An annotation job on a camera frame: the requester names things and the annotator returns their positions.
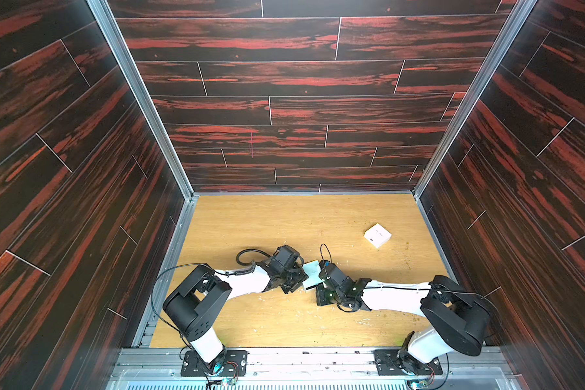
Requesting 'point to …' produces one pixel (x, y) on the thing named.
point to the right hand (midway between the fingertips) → (318, 291)
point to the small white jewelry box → (377, 236)
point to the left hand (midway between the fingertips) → (311, 279)
